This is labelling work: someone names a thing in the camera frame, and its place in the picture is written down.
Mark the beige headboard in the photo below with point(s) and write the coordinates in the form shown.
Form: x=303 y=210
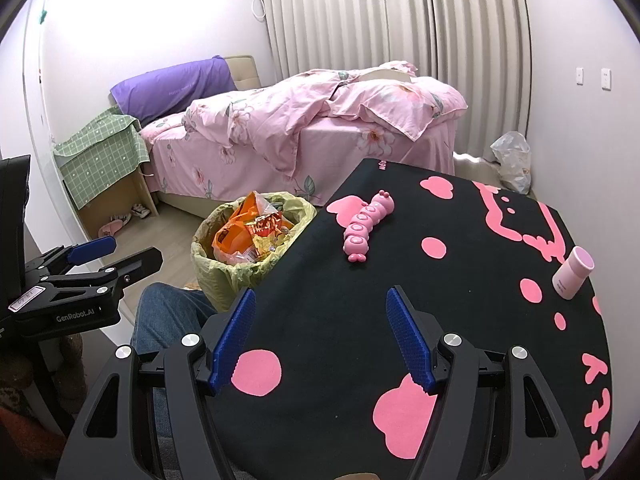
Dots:
x=245 y=72

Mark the person's leg in jeans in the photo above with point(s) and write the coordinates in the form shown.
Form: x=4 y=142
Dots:
x=170 y=315

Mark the pink floral duvet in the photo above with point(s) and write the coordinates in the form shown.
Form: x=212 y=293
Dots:
x=300 y=110

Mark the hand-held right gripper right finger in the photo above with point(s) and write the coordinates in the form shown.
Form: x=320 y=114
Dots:
x=410 y=345

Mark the bed with pink floral sheet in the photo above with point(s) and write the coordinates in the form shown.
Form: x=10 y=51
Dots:
x=350 y=150

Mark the white black shoe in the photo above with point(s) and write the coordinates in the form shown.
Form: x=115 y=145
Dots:
x=141 y=211

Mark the white wall switch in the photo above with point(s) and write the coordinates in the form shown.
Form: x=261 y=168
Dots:
x=580 y=75
x=605 y=79

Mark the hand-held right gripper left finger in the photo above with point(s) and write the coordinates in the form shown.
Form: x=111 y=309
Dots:
x=235 y=345

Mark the pink caterpillar toy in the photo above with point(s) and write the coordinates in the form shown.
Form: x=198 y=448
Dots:
x=365 y=225

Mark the orange snack bag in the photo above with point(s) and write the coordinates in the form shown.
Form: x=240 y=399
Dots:
x=235 y=235

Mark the clear plastic bag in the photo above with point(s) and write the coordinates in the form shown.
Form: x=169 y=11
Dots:
x=512 y=160

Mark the pink slipper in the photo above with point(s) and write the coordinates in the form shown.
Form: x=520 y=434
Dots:
x=110 y=229
x=121 y=219

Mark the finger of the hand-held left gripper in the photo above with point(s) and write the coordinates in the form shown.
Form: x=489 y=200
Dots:
x=135 y=262
x=92 y=250

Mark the white pleated curtain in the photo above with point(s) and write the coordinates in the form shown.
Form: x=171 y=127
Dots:
x=400 y=20

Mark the wooden nightstand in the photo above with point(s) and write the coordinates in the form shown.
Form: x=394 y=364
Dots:
x=120 y=195

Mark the bin with yellow-green liner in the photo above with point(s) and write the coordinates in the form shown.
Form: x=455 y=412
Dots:
x=220 y=280

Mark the pink bottle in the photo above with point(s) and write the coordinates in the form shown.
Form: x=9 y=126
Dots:
x=572 y=272

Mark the green checked cloth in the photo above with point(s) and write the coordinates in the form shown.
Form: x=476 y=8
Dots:
x=100 y=155

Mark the red yellow snack wrapper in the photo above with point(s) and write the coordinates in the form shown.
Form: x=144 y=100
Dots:
x=264 y=226

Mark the black pink-print table mat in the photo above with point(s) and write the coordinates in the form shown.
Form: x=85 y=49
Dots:
x=450 y=270

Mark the purple pillow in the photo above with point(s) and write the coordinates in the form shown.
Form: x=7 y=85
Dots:
x=165 y=87

